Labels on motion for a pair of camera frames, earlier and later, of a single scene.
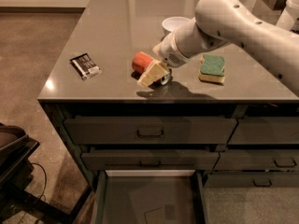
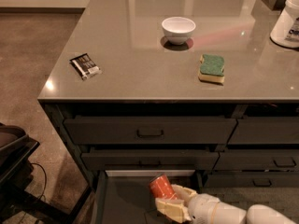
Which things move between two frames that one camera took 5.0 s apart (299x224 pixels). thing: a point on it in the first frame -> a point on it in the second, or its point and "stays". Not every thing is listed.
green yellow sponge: x=212 y=68 stays
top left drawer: x=150 y=131 stays
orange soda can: x=141 y=61 -> x=160 y=187
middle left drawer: x=147 y=160 stays
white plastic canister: x=289 y=18 stays
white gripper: x=169 y=54 -> x=201 y=207
